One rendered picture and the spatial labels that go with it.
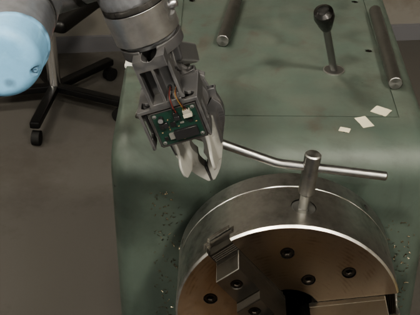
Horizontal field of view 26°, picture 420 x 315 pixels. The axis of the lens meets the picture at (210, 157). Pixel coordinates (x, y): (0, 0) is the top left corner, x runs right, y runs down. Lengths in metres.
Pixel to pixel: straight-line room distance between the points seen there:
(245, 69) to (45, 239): 1.79
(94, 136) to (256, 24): 2.12
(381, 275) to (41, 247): 2.04
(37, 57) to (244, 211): 0.49
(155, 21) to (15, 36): 0.20
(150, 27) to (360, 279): 0.49
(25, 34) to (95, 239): 2.37
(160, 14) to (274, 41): 0.66
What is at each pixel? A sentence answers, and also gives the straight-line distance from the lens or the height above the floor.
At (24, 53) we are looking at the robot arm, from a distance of 0.84.
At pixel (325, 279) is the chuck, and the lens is 1.26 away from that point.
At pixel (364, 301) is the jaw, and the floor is 1.11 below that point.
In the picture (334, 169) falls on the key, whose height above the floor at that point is 1.30.
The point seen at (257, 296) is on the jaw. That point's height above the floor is 1.16.
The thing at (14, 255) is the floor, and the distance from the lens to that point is 3.16.
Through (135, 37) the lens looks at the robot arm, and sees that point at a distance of 0.98.
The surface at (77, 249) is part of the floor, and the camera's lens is 3.14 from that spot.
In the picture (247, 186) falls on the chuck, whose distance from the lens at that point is 1.28.
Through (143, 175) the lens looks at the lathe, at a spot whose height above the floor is 1.21.
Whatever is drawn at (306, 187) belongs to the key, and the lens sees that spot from 1.20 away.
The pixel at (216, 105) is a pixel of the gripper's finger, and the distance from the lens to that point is 1.07.
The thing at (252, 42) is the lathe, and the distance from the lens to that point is 1.61.
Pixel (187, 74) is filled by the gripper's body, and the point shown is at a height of 1.47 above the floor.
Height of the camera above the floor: 1.97
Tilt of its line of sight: 34 degrees down
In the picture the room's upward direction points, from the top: straight up
